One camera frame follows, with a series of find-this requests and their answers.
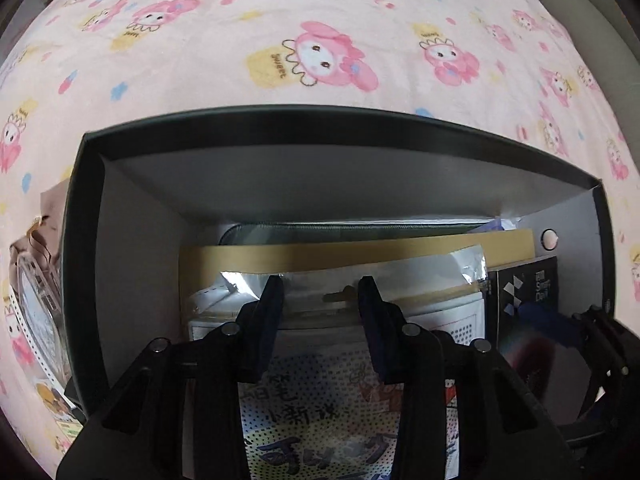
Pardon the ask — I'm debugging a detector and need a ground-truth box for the Smart Devil screen protector box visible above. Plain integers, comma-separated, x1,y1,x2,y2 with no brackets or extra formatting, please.
487,253,597,426

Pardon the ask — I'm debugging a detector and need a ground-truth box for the black storage box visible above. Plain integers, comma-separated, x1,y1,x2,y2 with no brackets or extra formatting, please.
60,104,618,480

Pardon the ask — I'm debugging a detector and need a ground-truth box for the orange red card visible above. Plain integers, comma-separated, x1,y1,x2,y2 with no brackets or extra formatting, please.
34,379,84,454

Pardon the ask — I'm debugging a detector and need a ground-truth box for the pink cartoon blanket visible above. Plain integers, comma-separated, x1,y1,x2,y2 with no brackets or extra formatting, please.
0,0,640,476

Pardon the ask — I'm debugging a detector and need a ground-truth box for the beige fabric pouch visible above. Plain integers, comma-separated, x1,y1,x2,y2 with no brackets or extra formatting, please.
9,179,70,289

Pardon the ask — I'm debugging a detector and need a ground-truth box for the comic pouch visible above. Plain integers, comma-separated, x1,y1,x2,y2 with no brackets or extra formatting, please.
186,244,490,480

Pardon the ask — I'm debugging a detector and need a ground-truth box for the clear bag with blue card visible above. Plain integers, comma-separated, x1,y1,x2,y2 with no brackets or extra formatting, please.
6,252,72,388

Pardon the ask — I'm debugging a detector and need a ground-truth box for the yellow envelope in box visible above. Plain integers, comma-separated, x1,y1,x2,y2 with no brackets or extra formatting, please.
179,229,536,302

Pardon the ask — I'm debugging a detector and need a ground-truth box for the grey sofa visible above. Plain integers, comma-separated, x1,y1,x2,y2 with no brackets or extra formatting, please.
540,0,639,138

